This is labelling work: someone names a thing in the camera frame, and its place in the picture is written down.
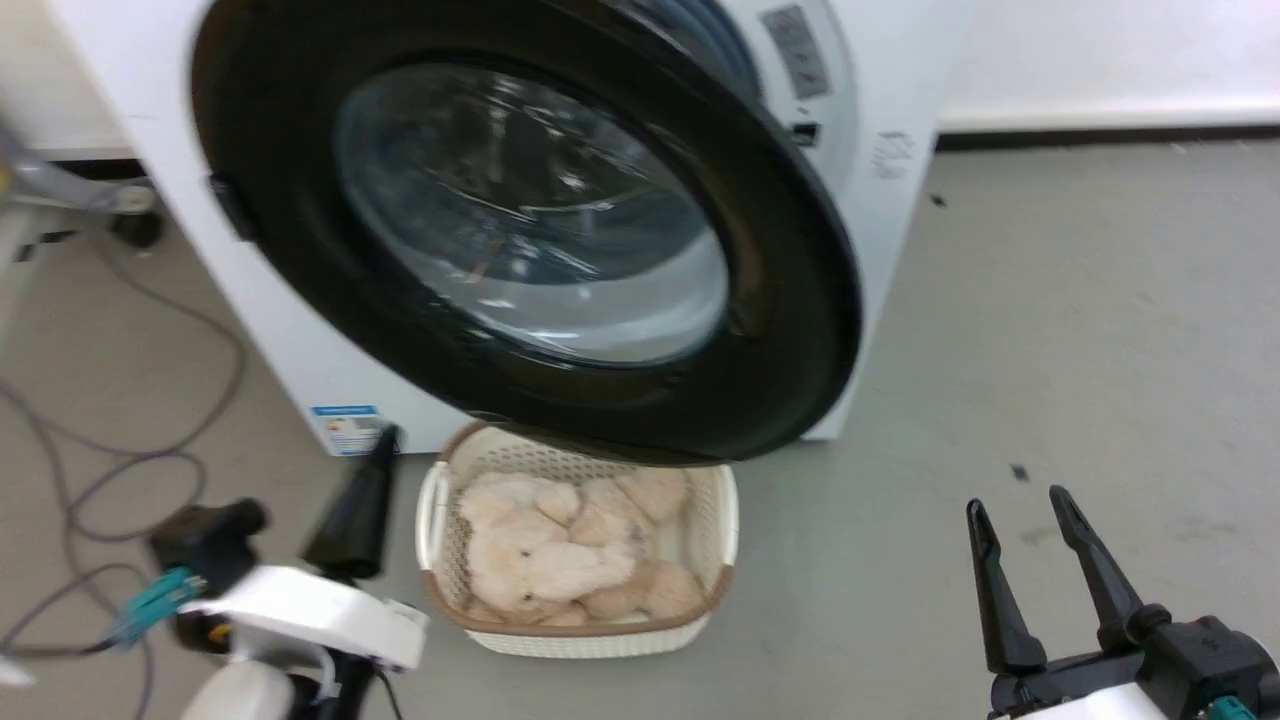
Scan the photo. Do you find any grey floor cable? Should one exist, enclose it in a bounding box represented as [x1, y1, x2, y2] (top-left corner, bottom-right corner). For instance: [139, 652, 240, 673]
[0, 378, 161, 720]
[60, 228, 248, 546]

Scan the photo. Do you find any teal camera cable plug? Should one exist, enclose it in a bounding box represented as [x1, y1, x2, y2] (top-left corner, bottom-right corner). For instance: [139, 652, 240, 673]
[108, 566, 208, 644]

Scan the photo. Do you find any white laundry basket brown rim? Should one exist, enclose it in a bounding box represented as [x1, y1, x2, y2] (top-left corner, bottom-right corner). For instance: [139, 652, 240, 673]
[416, 420, 741, 660]

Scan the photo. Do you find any grey instruction label sticker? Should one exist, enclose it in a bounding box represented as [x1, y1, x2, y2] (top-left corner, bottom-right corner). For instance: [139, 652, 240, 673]
[757, 4, 835, 102]

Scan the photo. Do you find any beige plush toy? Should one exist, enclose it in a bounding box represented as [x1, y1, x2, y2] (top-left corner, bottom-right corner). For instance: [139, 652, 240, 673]
[457, 468, 706, 628]

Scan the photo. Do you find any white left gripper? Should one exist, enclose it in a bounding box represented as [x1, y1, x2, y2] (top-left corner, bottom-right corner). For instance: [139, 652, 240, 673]
[178, 424, 432, 672]

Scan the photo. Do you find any blue energy label sticker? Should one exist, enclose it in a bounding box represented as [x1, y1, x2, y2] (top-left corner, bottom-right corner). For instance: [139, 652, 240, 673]
[309, 404, 389, 458]

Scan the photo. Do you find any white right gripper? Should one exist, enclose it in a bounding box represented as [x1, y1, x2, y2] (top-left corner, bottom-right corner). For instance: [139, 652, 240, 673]
[964, 484, 1173, 720]

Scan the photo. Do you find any white front-load washing machine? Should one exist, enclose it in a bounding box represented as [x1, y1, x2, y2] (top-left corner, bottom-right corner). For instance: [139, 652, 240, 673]
[40, 0, 978, 458]

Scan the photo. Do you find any black baseboard strip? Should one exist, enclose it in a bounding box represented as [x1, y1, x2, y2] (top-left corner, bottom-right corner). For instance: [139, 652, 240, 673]
[934, 126, 1280, 153]

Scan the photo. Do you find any black round glass washer door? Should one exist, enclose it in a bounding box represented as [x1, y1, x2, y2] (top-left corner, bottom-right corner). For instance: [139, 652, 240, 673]
[189, 0, 864, 468]

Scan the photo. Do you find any grey wheeled cart frame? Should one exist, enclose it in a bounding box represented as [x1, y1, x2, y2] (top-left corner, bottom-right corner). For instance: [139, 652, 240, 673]
[0, 105, 168, 253]

